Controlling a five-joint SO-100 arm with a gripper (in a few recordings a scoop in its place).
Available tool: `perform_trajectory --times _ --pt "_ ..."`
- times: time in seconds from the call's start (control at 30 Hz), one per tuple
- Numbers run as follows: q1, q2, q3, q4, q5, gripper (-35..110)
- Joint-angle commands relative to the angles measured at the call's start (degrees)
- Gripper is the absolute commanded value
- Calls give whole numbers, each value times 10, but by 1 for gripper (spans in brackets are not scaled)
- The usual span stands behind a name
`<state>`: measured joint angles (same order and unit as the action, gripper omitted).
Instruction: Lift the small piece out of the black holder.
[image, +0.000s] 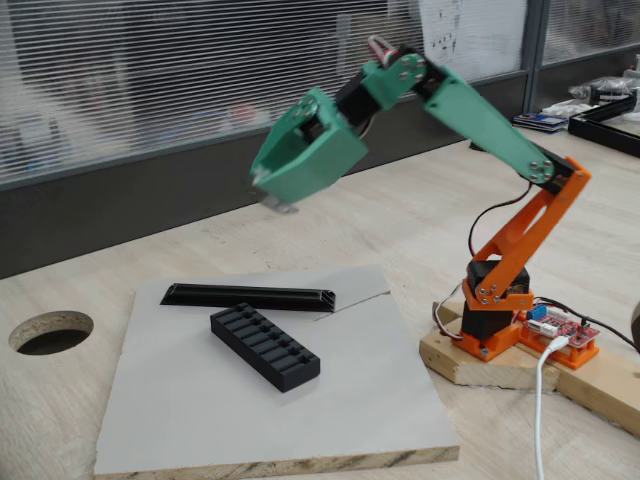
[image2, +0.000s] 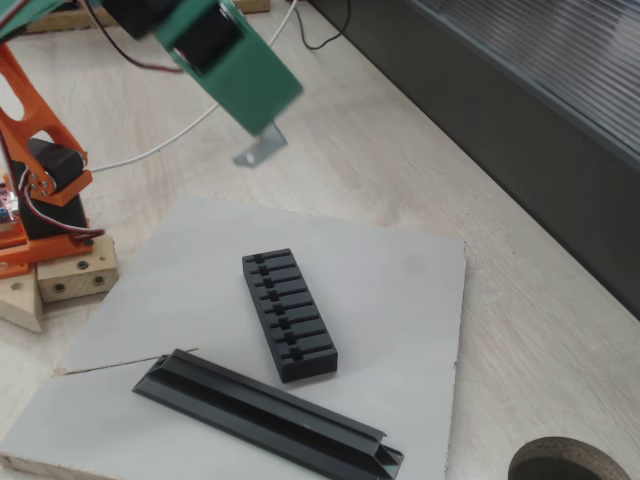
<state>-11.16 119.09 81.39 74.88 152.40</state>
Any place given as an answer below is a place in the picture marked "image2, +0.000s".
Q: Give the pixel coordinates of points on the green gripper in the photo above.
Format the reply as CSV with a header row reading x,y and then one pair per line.
x,y
252,95

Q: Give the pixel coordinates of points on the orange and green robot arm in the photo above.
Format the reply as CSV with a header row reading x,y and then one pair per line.
x,y
52,125

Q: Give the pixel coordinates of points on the black slotted block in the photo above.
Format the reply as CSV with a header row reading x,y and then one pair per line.
x,y
295,320

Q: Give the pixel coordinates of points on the wooden block with screws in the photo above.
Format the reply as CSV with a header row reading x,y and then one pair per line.
x,y
75,275

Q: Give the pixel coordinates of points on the grey board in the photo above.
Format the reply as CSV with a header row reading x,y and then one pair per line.
x,y
375,325

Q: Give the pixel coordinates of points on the pointed wooden block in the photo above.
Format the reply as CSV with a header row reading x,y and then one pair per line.
x,y
20,305

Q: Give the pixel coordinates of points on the black plastic rail profile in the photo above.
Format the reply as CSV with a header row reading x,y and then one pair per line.
x,y
250,410

